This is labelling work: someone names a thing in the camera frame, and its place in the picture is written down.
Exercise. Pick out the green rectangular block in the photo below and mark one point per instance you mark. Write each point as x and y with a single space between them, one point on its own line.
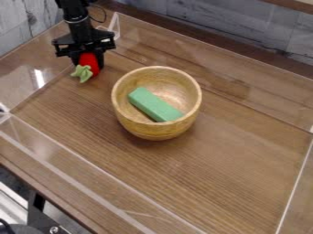
153 106

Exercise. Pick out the clear acrylic tray wall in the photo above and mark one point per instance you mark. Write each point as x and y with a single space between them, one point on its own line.
91 195

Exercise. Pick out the wooden bowl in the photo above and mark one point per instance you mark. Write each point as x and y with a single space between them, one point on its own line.
175 87

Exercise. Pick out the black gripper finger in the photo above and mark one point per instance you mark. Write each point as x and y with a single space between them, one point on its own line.
99 55
75 59

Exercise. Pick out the clear acrylic corner bracket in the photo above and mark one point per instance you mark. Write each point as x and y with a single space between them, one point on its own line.
114 26

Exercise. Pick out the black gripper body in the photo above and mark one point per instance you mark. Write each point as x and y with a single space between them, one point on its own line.
85 39

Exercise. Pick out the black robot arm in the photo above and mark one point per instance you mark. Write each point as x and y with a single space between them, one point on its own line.
75 10

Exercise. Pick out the red plush fruit green stem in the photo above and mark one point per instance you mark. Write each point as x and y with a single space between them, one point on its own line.
87 68

